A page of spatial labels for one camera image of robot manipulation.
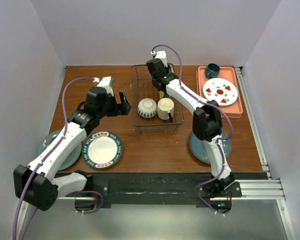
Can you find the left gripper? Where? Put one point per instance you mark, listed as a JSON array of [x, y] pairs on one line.
[[120, 109]]

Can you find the black wire dish rack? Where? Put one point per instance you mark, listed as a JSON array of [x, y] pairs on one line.
[[142, 89]]

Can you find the yellow green ribbed plate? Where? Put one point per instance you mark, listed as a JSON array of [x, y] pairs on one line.
[[161, 94]]

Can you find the cream ceramic mug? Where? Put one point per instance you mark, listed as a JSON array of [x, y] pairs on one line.
[[165, 109]]

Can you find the dark blue plate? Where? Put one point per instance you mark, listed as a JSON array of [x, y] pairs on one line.
[[199, 150]]

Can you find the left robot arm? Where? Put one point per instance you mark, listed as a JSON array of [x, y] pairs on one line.
[[36, 183]]

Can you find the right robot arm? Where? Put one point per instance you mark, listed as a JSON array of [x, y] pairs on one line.
[[206, 122]]

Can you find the white plate green lettered rim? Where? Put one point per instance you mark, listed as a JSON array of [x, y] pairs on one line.
[[102, 150]]

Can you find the grey green plate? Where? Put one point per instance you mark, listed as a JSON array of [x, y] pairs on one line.
[[71, 158]]

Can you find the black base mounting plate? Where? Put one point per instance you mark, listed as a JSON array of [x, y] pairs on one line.
[[175, 188]]

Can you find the dark blue mug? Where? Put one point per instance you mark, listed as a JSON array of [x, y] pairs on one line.
[[212, 71]]

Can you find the watermelon pattern plate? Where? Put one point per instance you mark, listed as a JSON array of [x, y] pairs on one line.
[[224, 92]]

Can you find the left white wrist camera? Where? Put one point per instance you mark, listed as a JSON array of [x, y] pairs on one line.
[[106, 83]]

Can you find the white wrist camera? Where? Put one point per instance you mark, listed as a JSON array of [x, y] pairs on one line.
[[160, 55], [106, 83]]

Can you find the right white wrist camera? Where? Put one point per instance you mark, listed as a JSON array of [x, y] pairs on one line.
[[160, 55]]

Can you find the aluminium frame rail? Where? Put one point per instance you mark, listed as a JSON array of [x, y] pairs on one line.
[[254, 186]]

